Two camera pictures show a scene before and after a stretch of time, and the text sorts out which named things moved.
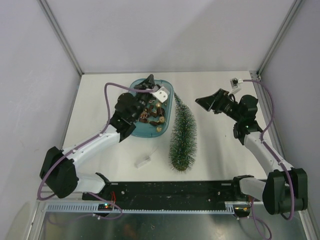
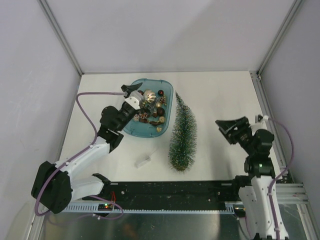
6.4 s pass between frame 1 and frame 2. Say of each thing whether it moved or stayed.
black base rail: stayed
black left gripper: moved
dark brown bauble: stayed
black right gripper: moved
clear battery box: stayed
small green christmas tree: stayed
